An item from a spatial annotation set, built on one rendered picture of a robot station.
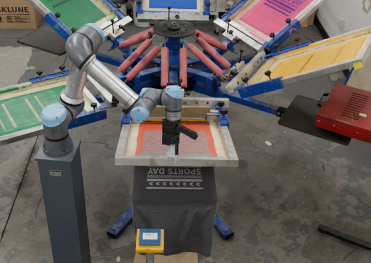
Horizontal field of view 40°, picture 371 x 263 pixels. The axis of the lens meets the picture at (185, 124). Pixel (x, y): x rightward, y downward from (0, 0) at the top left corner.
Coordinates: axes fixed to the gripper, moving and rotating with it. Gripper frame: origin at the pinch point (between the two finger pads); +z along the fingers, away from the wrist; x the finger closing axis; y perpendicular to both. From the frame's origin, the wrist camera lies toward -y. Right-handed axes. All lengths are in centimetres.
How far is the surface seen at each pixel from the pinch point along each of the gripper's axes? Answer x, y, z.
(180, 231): -20, -4, 51
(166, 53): -115, 5, -28
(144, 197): -14.9, 15.9, 27.9
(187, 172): -34.4, -7.1, 22.6
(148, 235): 13.0, 13.0, 33.5
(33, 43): -186, 110, -19
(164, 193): -17.8, 5.4, 27.1
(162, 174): -32.4, 6.7, 23.1
